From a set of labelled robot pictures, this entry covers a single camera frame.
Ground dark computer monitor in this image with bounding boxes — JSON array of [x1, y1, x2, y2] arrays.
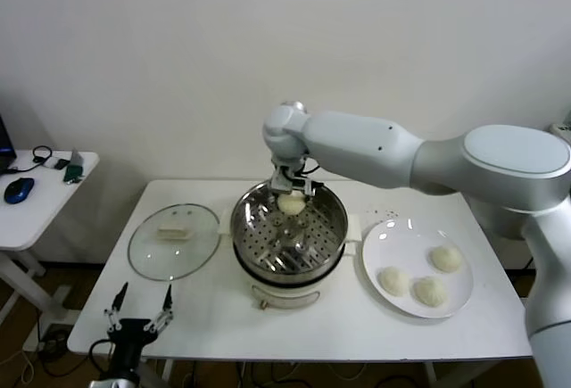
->
[[0, 113, 18, 174]]

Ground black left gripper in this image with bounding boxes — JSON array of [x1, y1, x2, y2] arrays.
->
[[103, 281, 175, 374]]

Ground glass lid with white handle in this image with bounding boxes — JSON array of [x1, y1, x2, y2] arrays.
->
[[127, 202, 222, 283]]

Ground white steamed baozi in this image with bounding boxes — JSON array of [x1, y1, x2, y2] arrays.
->
[[411, 276, 449, 308], [277, 194, 308, 217], [377, 266, 411, 296], [428, 245, 464, 274]]

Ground thin black looped cable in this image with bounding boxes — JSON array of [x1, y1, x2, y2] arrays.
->
[[0, 145, 55, 177]]

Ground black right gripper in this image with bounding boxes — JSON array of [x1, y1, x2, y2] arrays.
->
[[272, 162, 324, 207]]

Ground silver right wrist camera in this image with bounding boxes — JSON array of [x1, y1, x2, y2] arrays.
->
[[270, 165, 292, 194]]

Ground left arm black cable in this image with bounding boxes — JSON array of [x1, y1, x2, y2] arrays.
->
[[87, 338, 118, 388]]

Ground white round plate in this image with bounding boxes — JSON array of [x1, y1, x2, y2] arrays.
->
[[361, 218, 475, 320]]

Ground blue computer mouse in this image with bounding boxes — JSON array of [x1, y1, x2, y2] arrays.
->
[[3, 177, 36, 204]]

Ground stainless steel steamer basket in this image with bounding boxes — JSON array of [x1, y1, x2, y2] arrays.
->
[[216, 180, 360, 276]]

